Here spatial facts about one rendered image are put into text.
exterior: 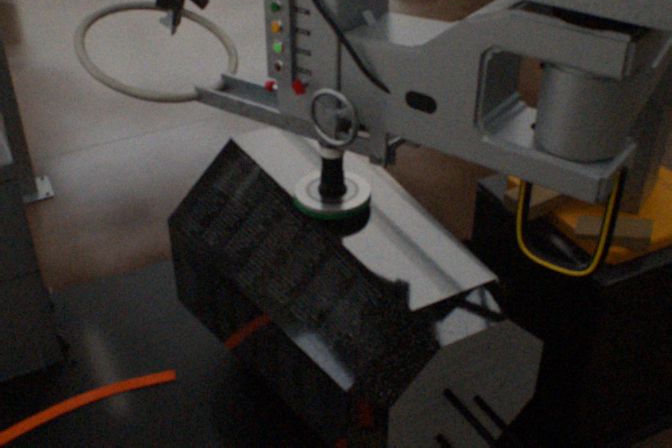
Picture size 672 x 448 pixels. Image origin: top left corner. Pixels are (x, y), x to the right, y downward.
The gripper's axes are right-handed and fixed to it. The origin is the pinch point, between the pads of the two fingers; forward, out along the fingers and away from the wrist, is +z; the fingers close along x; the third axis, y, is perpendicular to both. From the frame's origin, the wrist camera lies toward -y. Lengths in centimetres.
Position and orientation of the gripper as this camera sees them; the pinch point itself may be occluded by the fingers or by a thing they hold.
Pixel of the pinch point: (176, 28)
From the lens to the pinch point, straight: 278.9
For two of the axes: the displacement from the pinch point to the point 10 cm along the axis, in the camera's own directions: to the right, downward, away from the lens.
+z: -2.5, 7.0, 6.7
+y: -9.6, -2.7, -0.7
